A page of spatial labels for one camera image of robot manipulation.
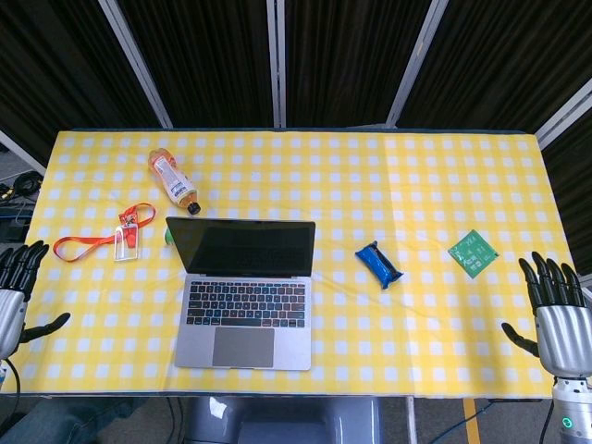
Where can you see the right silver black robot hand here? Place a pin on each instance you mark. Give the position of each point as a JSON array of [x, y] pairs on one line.
[[562, 330]]

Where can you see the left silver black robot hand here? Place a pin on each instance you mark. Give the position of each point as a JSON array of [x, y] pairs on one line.
[[10, 305]]

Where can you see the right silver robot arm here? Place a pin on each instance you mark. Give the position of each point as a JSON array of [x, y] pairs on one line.
[[572, 409]]

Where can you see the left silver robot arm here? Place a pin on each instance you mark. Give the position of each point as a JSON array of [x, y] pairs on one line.
[[3, 370]]

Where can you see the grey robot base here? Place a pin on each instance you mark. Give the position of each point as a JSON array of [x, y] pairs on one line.
[[283, 420]]

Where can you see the silver grey laptop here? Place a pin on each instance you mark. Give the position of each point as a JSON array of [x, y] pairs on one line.
[[245, 296]]

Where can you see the green square sachet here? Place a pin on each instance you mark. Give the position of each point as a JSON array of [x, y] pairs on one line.
[[473, 254]]

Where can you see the small green object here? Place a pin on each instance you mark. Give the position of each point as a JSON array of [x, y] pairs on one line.
[[169, 237]]

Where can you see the blue snack packet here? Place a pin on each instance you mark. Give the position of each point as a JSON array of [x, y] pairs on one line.
[[379, 265]]

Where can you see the orange drink plastic bottle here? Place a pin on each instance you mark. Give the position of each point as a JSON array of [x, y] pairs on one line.
[[174, 179]]

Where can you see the yellow white checkered tablecloth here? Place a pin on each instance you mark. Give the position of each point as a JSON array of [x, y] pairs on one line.
[[296, 263]]

